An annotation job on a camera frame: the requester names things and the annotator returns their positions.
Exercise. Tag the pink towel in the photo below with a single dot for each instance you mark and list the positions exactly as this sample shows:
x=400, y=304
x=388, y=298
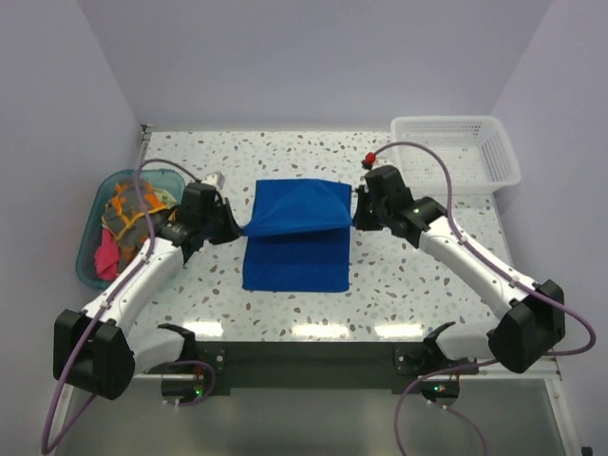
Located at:
x=107, y=257

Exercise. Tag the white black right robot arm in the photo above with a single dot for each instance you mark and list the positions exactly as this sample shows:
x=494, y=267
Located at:
x=527, y=326

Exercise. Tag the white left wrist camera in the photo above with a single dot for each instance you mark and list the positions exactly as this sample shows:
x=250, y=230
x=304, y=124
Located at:
x=215, y=179

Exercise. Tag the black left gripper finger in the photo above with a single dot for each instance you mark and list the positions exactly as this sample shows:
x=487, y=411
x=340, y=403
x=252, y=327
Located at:
x=190, y=246
x=224, y=228

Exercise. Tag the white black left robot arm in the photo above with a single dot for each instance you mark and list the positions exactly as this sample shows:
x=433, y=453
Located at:
x=91, y=348

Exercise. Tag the teal plastic bin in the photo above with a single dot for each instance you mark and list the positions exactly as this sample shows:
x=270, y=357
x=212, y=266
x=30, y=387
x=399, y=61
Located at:
x=164, y=179

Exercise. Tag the white plastic mesh basket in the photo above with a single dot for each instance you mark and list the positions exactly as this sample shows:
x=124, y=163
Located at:
x=476, y=150

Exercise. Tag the green patterned towel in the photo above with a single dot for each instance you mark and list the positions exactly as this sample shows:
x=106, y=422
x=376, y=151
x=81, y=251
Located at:
x=159, y=197

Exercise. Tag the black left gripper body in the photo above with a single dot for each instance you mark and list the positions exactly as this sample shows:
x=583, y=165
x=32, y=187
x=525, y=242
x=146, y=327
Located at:
x=206, y=221

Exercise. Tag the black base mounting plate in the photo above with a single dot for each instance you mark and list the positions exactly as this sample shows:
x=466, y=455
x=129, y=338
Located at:
x=337, y=365

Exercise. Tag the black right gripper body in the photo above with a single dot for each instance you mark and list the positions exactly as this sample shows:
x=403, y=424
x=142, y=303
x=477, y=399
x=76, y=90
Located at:
x=380, y=210

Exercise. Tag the blue towel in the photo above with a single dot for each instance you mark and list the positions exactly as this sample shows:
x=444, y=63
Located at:
x=299, y=237

